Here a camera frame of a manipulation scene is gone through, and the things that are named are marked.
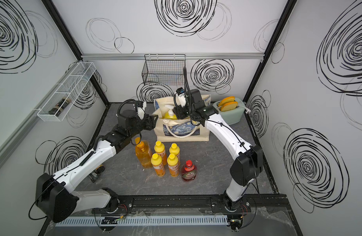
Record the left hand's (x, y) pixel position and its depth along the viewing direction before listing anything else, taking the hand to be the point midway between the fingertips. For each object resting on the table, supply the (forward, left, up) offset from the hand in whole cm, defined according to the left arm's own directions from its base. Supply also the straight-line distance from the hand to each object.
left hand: (153, 115), depth 78 cm
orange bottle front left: (-22, -4, -7) cm, 24 cm away
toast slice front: (+15, -45, -6) cm, 48 cm away
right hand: (+4, -13, +2) cm, 14 cm away
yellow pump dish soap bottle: (+4, -8, -4) cm, 10 cm away
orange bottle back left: (-16, -4, -8) cm, 18 cm away
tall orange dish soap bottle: (-16, +5, -13) cm, 21 cm away
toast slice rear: (+19, -44, -5) cm, 48 cm away
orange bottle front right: (-22, -12, -7) cm, 26 cm away
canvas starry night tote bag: (0, -13, -13) cm, 18 cm away
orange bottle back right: (-17, -12, -6) cm, 22 cm away
